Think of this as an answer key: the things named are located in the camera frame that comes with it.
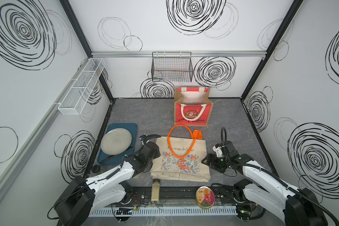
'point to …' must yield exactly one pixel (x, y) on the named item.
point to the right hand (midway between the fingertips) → (206, 165)
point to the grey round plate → (115, 141)
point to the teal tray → (104, 158)
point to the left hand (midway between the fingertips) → (158, 148)
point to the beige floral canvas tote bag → (181, 158)
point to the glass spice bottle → (155, 189)
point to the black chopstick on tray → (108, 159)
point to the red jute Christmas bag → (193, 107)
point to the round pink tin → (205, 197)
